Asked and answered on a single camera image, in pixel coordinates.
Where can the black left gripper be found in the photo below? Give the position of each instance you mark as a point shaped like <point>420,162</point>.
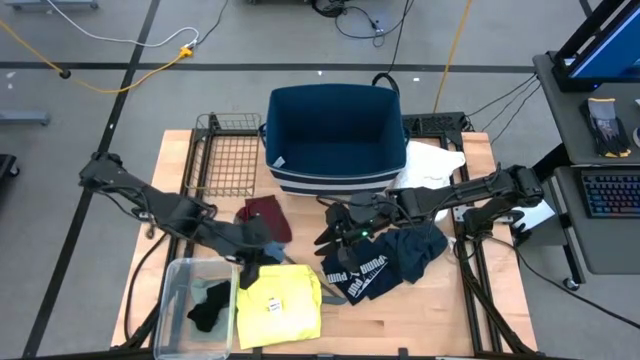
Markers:
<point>247,240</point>

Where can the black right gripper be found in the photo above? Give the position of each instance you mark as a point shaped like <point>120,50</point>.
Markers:
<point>367,212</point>

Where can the yellow cloth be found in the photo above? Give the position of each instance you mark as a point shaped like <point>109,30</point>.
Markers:
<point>277,305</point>

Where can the black sock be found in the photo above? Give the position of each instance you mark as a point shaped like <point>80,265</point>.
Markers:
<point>210,310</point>

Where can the navy Puma print cloth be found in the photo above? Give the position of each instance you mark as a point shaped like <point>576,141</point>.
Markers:
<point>372,280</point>

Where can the maroon cloth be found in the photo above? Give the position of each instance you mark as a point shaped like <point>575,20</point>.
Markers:
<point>267,215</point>

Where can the plain dark blue cloth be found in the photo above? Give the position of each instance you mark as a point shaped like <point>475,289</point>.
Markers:
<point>420,250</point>

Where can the white towel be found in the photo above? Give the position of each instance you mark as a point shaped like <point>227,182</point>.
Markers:
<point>430,162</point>

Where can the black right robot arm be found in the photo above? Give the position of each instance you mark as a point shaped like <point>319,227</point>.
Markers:
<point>475,190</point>

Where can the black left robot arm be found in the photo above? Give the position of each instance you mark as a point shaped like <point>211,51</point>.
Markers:
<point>165,210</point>

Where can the clear plastic container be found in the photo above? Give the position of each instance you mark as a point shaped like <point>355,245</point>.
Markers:
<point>172,300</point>

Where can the navy white striped fabric bin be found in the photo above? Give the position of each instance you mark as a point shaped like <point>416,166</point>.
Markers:
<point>335,130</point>

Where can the grey monitor desk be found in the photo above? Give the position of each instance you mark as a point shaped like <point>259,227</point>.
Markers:
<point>560,115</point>

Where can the black caster wheel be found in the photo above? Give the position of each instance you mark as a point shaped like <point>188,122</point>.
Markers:
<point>7,165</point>

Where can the grey keyboard desk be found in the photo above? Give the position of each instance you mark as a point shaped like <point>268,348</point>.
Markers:
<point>605,245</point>

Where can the grey furniture foot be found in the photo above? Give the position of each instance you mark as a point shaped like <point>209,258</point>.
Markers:
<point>22,118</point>

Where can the backlit black keyboard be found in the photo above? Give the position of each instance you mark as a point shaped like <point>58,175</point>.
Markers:
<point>612,194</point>

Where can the grey black work gloves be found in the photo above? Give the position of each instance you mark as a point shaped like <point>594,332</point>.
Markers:
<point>605,127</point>

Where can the computer monitor with stand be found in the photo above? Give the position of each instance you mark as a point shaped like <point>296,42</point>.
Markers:
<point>607,50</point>

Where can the black aluminium table frame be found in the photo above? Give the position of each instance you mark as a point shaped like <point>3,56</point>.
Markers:
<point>435,124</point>

